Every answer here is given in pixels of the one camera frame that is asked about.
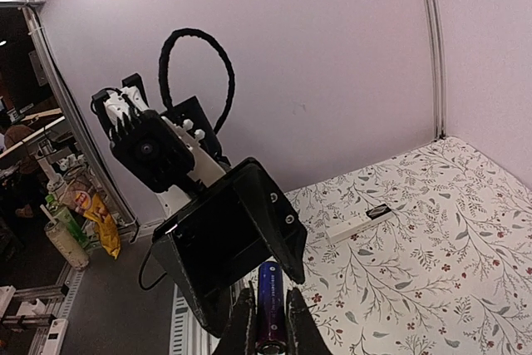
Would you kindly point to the floral patterned table mat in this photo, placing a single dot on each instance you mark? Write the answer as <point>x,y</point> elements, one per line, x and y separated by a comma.
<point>449,273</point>

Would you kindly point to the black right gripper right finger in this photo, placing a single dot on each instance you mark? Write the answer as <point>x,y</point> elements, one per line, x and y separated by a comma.
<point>304,337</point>

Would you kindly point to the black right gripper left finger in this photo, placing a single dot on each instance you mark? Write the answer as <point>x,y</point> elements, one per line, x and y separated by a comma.
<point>239,336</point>

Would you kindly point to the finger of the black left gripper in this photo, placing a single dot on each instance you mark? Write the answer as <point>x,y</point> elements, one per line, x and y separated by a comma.
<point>279,229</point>
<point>192,271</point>

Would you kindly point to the aluminium front rail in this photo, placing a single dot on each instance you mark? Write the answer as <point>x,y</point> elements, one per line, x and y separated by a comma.
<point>187,337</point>

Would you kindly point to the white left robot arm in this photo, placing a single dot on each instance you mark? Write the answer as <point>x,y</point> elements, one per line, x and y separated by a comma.
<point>228,220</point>

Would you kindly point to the white drink can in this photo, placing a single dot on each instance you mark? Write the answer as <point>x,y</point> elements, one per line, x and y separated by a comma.
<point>67,245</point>

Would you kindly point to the seated person in background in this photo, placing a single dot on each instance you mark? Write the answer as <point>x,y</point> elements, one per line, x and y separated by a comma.
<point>29,183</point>

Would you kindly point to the green drink bottle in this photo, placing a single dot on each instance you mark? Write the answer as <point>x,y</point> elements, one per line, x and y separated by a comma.
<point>63,214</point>

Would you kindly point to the white slim remote control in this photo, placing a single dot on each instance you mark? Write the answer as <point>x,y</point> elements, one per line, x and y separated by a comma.
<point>358,224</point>

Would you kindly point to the white remote on floor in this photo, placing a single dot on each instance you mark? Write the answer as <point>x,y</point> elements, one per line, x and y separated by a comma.
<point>55,337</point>

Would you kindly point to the left aluminium corner post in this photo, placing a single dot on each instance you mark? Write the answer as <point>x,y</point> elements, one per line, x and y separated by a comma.
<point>438,67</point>

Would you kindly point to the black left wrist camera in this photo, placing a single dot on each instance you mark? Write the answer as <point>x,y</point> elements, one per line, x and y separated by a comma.
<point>146,146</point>

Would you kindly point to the yellow snack bag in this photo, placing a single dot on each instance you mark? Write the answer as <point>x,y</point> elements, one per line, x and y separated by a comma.
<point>90,205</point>

